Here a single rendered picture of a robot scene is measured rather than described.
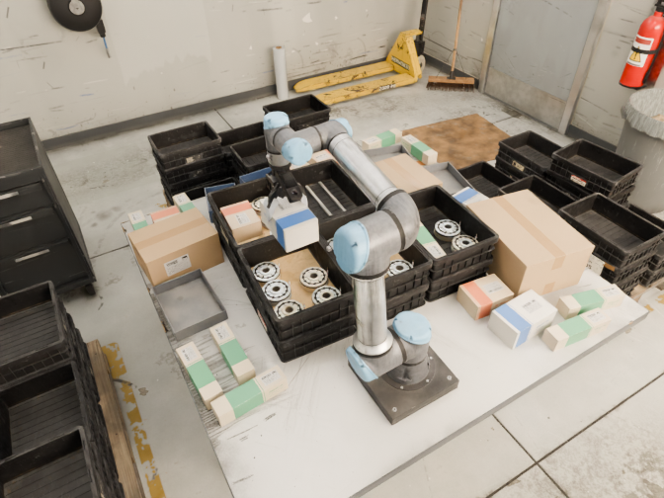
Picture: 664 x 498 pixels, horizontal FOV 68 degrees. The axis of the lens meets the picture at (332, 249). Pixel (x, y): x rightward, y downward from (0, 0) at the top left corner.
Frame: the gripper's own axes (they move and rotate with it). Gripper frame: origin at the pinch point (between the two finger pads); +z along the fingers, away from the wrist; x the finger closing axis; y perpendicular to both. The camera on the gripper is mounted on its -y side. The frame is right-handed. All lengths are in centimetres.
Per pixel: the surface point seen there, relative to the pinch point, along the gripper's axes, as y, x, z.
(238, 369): -23, 33, 35
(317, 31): 326, -188, 57
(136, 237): 49, 46, 24
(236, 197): 52, 2, 23
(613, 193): -4, -194, 60
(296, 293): -9.1, 3.6, 27.8
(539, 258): -45, -77, 21
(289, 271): 2.9, 0.8, 27.7
